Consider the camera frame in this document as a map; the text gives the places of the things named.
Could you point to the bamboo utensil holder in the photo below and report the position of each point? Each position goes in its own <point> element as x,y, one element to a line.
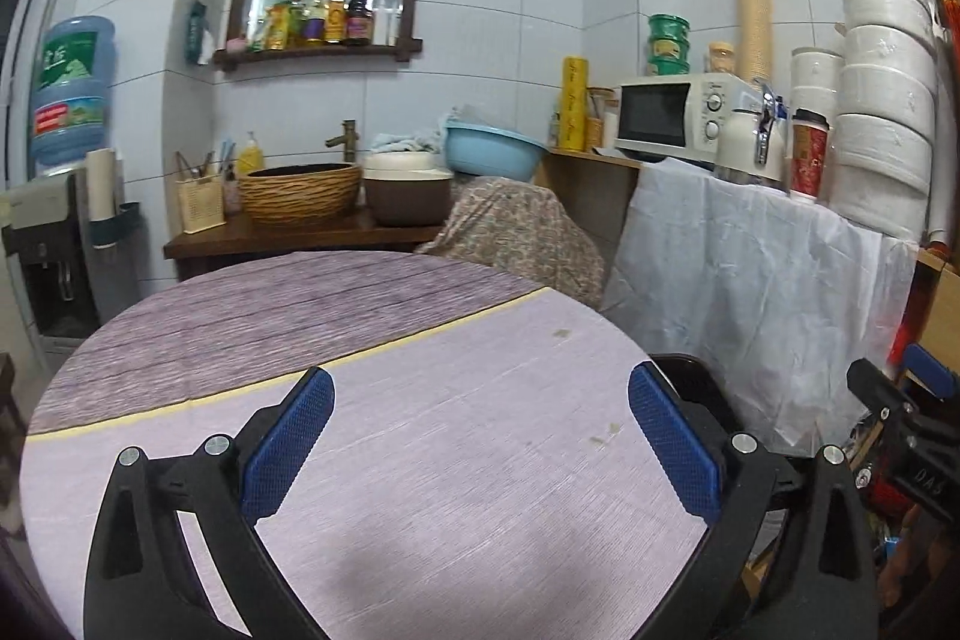
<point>199,205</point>

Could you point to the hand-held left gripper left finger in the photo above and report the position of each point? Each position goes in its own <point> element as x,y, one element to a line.
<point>289,445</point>

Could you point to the dark plastic trash bin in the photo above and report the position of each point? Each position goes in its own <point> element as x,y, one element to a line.
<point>705,377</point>

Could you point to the paisley patterned cloth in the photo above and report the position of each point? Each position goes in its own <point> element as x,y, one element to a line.
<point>517,235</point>

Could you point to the light blue plastic basin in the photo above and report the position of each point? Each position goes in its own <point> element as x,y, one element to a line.
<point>487,153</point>

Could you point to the stack of white disposable bowls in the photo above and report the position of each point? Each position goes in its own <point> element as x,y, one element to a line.
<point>877,85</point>

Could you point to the wooden washstand counter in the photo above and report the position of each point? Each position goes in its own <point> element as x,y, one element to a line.
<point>300,239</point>

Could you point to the dark sauce bottle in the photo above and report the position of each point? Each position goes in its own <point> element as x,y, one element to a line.
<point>359,14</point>

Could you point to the grey towel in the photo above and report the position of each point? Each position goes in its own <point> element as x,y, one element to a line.
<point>405,144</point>

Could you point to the wooden cabinet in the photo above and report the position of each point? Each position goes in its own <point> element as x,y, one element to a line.
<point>592,190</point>

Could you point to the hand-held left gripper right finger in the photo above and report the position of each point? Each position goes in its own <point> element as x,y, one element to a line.
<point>675,445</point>

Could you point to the cream microwave oven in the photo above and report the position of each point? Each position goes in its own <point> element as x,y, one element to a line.
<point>705,115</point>

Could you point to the amber oil bottle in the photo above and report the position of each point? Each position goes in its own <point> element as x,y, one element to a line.
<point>316,18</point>

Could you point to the white cup dispenser tube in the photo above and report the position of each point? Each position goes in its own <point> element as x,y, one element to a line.
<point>101,190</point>

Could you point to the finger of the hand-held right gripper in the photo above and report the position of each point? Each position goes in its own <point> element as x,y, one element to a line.
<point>930,370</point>
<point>874,385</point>

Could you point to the white fabric cover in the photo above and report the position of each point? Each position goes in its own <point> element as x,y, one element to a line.
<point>750,280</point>

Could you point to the brown pot with cream lid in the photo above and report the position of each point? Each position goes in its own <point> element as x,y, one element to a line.
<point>405,197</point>

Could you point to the jar with orange lid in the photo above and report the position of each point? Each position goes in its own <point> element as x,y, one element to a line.
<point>721,59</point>

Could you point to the red paper cup dark lid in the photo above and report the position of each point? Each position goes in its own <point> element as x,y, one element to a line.
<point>808,156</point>

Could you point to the grey water dispenser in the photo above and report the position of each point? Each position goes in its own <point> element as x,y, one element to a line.
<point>45,235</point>

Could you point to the cream electric kettle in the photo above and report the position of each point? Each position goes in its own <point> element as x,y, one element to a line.
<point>739,149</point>

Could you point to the woven basket sink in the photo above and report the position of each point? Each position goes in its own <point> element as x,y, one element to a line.
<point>300,194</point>

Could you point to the round table with tablecloth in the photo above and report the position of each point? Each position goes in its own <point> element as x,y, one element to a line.
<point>450,385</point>

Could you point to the brass faucet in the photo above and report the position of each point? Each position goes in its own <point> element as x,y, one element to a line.
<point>349,141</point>

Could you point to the tall stack of paper cups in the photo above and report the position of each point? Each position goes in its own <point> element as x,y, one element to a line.
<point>754,10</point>

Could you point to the short stack of white cups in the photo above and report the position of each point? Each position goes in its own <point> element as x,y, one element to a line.
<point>817,78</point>

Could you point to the green wall holder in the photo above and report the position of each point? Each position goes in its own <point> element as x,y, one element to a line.
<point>199,33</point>

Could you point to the blue water jug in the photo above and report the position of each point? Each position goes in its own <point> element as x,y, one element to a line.
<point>71,85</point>

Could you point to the yellow wrap roll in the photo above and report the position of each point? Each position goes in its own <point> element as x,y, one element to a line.
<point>574,108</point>

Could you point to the green tin cans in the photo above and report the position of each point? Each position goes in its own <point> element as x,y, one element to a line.
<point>667,48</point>

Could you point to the yellow soap bottle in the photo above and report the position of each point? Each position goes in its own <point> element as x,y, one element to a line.
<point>251,156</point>

